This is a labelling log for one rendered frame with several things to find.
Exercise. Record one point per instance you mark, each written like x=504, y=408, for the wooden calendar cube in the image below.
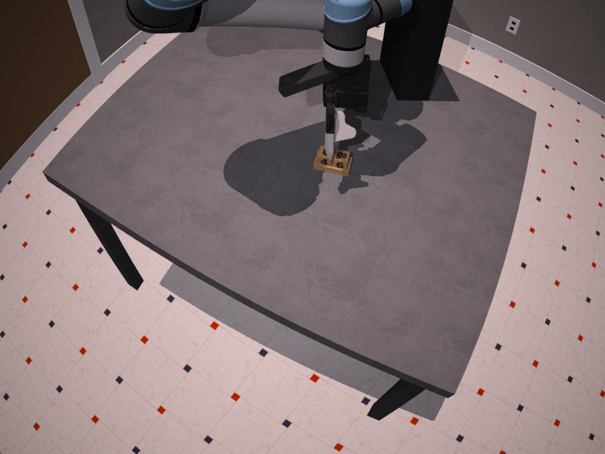
x=322, y=157
x=341, y=159

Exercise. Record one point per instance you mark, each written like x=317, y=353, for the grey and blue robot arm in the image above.
x=344, y=24

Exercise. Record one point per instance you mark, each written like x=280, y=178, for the brown rectangular tray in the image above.
x=332, y=169

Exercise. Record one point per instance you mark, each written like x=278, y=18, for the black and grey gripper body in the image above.
x=351, y=88

